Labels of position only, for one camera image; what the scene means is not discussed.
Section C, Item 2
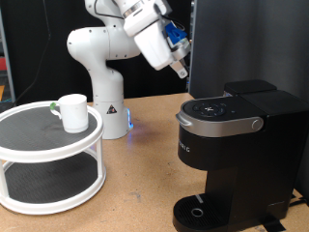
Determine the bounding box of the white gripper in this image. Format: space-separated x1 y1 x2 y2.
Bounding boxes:
132 20 189 79

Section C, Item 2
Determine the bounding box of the white plastic mug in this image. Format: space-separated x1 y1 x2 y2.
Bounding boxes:
49 93 90 134

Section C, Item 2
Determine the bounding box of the black Keurig coffee machine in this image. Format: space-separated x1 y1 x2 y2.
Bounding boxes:
172 90 309 232

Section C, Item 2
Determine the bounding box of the clear water reservoir black lid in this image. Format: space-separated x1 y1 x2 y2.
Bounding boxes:
222 79 278 98

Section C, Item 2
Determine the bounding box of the white two-tier turntable shelf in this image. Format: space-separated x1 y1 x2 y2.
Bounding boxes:
0 100 107 216

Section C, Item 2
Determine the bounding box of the thin black hanging cable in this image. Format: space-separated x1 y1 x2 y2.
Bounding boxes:
9 0 49 109

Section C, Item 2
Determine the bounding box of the grey metal frame post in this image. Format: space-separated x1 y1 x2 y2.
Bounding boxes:
0 8 16 104

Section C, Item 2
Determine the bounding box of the black machine power cord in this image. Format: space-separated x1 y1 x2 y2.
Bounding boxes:
288 194 309 209

